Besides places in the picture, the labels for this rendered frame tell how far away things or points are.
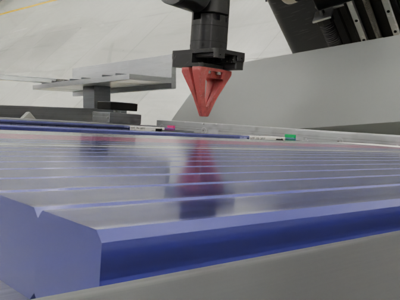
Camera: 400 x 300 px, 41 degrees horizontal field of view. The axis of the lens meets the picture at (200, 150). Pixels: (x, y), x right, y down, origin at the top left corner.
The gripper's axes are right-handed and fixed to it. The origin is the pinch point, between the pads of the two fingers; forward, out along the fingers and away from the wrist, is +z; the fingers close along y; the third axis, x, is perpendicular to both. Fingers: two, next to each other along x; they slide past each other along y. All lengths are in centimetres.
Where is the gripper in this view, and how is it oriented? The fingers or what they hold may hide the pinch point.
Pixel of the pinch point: (203, 111)
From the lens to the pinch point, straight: 83.3
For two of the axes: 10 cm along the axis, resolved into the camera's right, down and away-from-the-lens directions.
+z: -0.7, 10.0, 0.6
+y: 6.7, 0.9, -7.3
